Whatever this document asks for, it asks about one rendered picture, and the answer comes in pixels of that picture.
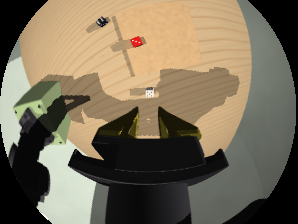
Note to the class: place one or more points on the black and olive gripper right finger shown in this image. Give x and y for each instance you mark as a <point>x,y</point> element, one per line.
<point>175,126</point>

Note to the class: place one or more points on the red die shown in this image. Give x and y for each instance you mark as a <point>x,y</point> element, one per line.
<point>136,42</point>

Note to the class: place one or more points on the white die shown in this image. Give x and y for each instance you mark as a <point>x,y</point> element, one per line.
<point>149,92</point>

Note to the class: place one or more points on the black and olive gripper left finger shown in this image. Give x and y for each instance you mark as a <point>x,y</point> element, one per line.
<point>120,127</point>

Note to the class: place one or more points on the tan flat mat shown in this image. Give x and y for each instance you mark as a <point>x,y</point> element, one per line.
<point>168,35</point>

